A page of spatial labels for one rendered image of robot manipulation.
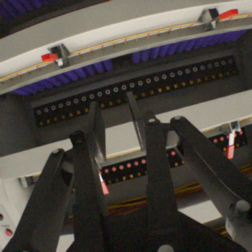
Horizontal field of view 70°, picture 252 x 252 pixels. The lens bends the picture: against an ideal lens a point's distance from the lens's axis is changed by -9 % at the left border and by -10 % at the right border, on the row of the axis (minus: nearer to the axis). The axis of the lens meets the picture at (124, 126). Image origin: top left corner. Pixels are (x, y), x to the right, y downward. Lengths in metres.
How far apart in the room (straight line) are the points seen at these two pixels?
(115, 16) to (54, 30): 0.10
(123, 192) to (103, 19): 0.46
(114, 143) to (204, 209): 0.23
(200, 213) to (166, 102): 0.28
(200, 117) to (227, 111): 0.05
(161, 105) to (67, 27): 0.31
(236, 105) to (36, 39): 0.36
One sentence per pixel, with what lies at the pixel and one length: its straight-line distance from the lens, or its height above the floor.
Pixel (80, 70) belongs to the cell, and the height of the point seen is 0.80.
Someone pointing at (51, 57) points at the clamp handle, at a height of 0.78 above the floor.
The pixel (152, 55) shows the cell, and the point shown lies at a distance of 0.45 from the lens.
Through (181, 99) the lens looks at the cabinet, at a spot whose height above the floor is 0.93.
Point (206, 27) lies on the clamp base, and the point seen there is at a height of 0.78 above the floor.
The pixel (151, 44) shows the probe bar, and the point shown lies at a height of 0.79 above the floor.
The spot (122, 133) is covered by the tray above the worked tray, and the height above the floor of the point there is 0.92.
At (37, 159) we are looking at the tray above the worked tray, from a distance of 0.38.
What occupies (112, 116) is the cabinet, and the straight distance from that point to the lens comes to 0.52.
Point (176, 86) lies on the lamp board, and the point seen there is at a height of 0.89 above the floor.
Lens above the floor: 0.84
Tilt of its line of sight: 13 degrees up
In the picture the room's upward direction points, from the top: 164 degrees clockwise
